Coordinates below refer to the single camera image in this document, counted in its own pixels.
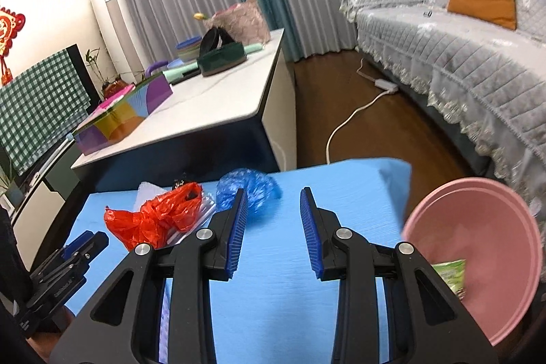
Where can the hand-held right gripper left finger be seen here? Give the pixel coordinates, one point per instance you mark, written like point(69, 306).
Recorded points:
point(238, 232)

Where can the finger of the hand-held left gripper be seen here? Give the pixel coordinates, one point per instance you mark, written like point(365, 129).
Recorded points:
point(76, 244)
point(96, 246)

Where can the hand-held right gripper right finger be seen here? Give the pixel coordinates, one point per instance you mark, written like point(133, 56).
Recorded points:
point(309, 232)

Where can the clear plastic wrapper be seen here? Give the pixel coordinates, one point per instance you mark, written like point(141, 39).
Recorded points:
point(207, 210)

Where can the blue plastic bag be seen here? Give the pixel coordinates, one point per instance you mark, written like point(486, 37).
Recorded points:
point(256, 189)

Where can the red plastic bag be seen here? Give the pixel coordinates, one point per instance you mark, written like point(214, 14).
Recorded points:
point(149, 214)

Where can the small dark wrapper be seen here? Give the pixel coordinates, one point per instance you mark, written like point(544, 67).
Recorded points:
point(181, 181)

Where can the green panda snack packet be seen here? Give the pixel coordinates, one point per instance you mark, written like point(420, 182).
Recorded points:
point(452, 274)

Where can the pink plastic bin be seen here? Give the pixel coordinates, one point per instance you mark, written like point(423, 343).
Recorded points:
point(469, 219)

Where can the television cabinet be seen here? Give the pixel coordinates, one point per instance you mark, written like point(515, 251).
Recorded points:
point(55, 180)

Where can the blue tablecloth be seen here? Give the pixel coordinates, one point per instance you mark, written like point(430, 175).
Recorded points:
point(277, 304)

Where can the colourful rectangular box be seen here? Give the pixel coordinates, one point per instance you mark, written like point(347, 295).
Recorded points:
point(123, 112)

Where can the white coffee table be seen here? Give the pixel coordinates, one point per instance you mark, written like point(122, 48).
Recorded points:
point(213, 91)

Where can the red-brown teapot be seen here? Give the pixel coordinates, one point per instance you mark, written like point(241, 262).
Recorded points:
point(116, 87)

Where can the white power strip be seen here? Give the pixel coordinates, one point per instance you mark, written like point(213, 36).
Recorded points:
point(384, 84)

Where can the mint green cloth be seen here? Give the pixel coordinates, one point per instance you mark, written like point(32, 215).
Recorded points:
point(177, 75)

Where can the dark green round tin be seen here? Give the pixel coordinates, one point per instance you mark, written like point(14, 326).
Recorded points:
point(222, 61)

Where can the bamboo plant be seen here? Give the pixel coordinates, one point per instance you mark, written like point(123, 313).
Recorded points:
point(97, 65)

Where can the purple plastic item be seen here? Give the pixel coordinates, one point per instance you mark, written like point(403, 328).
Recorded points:
point(154, 67)

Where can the green checkered cloth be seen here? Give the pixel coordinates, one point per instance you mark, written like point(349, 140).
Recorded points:
point(79, 57)

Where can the stack of plastic bowls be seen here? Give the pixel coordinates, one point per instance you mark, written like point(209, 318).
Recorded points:
point(187, 48)

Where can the pink fabric bag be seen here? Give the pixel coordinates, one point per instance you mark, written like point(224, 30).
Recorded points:
point(247, 23)

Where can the yellow artificial flower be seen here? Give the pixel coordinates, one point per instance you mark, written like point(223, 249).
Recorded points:
point(198, 16)

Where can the grey quilted sofa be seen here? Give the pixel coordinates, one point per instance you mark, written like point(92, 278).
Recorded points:
point(448, 61)

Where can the white tower air conditioner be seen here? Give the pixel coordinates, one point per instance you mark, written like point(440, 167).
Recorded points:
point(115, 27)

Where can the red knot wall decoration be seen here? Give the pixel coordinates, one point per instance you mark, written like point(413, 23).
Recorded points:
point(8, 35)

